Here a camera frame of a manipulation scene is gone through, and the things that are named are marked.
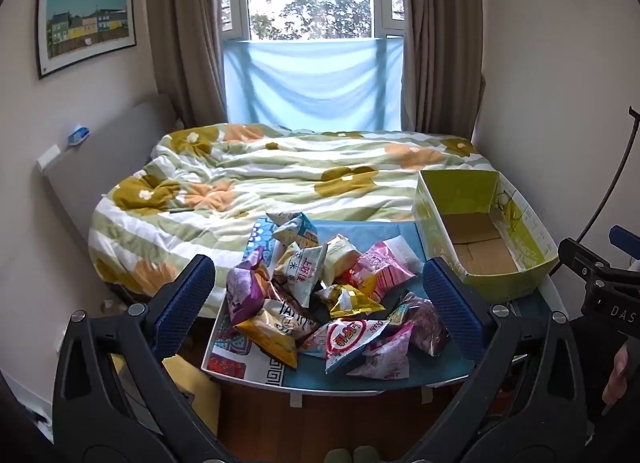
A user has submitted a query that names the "silver dark print snack packet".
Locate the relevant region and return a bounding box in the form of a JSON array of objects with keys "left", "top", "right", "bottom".
[{"left": 259, "top": 297, "right": 322, "bottom": 340}]

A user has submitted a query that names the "person's right hand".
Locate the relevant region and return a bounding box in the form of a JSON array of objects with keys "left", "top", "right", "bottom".
[{"left": 611, "top": 343, "right": 635, "bottom": 406}]

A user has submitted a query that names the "orange and green snack packet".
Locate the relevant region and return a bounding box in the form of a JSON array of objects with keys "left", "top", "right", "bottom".
[{"left": 321, "top": 235, "right": 362, "bottom": 285}]

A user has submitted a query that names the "patterned blue table mat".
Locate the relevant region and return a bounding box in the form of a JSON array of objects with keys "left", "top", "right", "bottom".
[{"left": 200, "top": 223, "right": 568, "bottom": 406}]

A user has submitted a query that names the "light blue window cloth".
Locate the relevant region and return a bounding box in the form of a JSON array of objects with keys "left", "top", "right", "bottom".
[{"left": 221, "top": 35, "right": 405, "bottom": 132}]

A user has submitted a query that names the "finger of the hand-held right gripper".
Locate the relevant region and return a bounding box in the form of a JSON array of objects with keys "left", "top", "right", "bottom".
[
  {"left": 609, "top": 225, "right": 640, "bottom": 261},
  {"left": 557, "top": 238, "right": 628, "bottom": 289}
]

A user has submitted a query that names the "yellow orange snack packet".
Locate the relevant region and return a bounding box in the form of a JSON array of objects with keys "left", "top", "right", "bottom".
[{"left": 234, "top": 312, "right": 302, "bottom": 370}]

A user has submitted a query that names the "pink marshmallow packet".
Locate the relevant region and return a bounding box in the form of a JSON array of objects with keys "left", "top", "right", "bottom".
[{"left": 349, "top": 240, "right": 417, "bottom": 303}]

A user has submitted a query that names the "floral striped duvet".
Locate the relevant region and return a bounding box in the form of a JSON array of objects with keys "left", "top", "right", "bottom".
[{"left": 87, "top": 123, "right": 493, "bottom": 304}]

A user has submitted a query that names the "framed picture of houses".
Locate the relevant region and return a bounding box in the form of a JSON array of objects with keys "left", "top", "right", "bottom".
[{"left": 35, "top": 0, "right": 138, "bottom": 80}]

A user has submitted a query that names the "pink purple dotted snack packet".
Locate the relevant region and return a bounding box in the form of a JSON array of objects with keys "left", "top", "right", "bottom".
[{"left": 389, "top": 292, "right": 449, "bottom": 357}]

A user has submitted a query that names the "printed teal table mat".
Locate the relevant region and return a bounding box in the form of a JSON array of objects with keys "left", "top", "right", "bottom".
[{"left": 207, "top": 217, "right": 551, "bottom": 390}]

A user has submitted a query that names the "white small box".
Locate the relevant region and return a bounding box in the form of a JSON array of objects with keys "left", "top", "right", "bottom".
[{"left": 36, "top": 144, "right": 64, "bottom": 170}]

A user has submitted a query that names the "red circle white snack packet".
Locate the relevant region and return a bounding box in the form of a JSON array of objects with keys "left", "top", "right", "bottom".
[{"left": 304, "top": 317, "right": 392, "bottom": 375}]

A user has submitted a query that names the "blue print white snack packet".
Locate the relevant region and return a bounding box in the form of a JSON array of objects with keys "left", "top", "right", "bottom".
[{"left": 266, "top": 212, "right": 320, "bottom": 250}]

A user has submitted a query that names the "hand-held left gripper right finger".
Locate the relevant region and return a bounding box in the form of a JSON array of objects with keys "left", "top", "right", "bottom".
[{"left": 400, "top": 257, "right": 588, "bottom": 463}]

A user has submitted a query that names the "gold foil snack packet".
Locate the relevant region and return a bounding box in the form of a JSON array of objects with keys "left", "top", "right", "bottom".
[{"left": 314, "top": 284, "right": 387, "bottom": 320}]

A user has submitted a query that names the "grey bed headboard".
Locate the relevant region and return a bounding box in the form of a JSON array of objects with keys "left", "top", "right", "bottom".
[{"left": 35, "top": 93, "right": 176, "bottom": 294}]

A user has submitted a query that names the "green cardboard box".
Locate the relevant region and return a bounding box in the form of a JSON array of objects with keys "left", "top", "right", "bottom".
[{"left": 412, "top": 169, "right": 560, "bottom": 303}]

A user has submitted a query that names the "pale pink snack packet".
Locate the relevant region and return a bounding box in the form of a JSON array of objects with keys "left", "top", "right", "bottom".
[{"left": 346, "top": 337, "right": 412, "bottom": 380}]

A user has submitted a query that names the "black curved cable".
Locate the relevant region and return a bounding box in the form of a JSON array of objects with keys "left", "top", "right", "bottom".
[{"left": 575, "top": 107, "right": 640, "bottom": 244}]

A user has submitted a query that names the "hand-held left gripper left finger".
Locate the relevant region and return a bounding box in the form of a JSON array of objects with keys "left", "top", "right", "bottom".
[{"left": 52, "top": 254, "right": 236, "bottom": 463}]

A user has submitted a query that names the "white red label snack packet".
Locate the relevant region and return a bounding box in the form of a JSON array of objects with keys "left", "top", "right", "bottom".
[{"left": 276, "top": 243, "right": 327, "bottom": 310}]

